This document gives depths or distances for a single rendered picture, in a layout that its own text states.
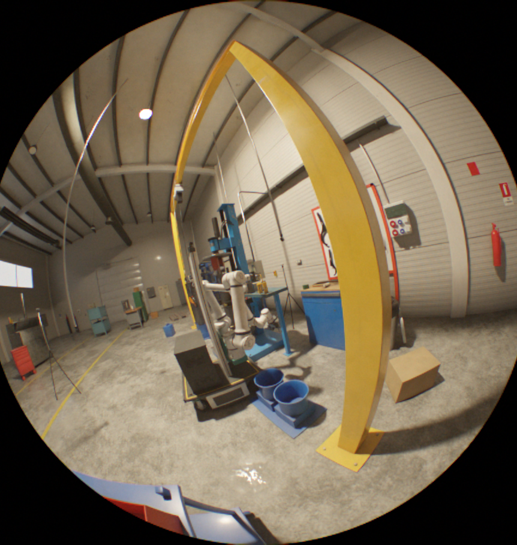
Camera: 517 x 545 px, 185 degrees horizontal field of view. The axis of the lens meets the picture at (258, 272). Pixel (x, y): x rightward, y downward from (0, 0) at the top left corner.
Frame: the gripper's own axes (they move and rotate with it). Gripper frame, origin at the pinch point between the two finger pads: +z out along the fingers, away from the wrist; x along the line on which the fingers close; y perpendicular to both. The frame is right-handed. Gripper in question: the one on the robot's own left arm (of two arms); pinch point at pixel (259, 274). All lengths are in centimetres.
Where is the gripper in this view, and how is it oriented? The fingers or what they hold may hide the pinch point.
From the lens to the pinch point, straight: 222.2
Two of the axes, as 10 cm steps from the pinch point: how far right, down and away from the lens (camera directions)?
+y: -5.3, 1.0, 8.4
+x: 2.3, 9.7, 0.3
